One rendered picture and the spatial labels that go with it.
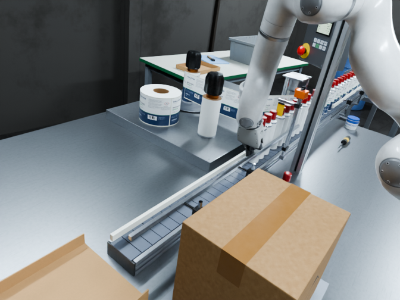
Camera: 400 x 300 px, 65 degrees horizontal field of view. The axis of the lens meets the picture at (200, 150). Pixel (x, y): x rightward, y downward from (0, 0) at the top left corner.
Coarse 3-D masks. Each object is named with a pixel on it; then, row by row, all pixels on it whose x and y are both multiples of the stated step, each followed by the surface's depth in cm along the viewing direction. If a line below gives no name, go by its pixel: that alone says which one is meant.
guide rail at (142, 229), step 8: (296, 128) 152; (280, 136) 139; (272, 144) 133; (256, 152) 123; (248, 160) 118; (232, 168) 110; (224, 176) 106; (208, 184) 100; (200, 192) 96; (184, 200) 91; (168, 208) 87; (176, 208) 88; (160, 216) 84; (144, 224) 80; (152, 224) 82; (136, 232) 78
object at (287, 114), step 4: (288, 104) 141; (288, 108) 140; (288, 112) 141; (288, 116) 141; (288, 120) 142; (284, 124) 143; (284, 128) 143; (284, 132) 145; (280, 140) 147; (280, 144) 148
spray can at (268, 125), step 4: (268, 112) 128; (268, 116) 126; (268, 120) 127; (268, 124) 128; (268, 128) 128; (268, 132) 129; (268, 136) 131; (264, 140) 130; (264, 144) 131; (264, 152) 134; (260, 156) 134
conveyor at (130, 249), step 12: (300, 132) 167; (264, 156) 139; (228, 168) 125; (228, 180) 118; (192, 192) 109; (204, 192) 110; (216, 192) 110; (192, 204) 103; (204, 204) 104; (156, 216) 96; (168, 216) 96; (180, 216) 97; (156, 228) 91; (168, 228) 92; (120, 240) 85; (132, 240) 86; (144, 240) 87; (156, 240) 87; (120, 252) 82; (132, 252) 82
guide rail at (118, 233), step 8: (232, 160) 125; (216, 168) 118; (224, 168) 121; (208, 176) 113; (192, 184) 107; (200, 184) 110; (184, 192) 103; (168, 200) 98; (176, 200) 101; (152, 208) 93; (160, 208) 95; (144, 216) 90; (128, 224) 86; (136, 224) 89; (112, 232) 83; (120, 232) 84; (112, 240) 83
